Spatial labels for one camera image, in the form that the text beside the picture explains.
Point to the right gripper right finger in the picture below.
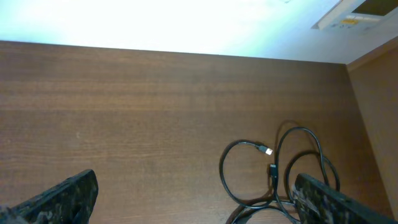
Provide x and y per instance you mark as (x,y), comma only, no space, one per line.
(317,203)

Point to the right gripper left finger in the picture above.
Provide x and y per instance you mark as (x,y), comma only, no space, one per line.
(71,201)

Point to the black USB cable thick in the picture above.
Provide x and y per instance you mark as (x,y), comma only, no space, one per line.
(242,215)

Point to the black USB cable thin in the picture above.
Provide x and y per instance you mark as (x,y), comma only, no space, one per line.
(261,148)

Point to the white wall thermostat panel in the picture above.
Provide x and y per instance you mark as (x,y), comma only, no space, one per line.
(357,15)

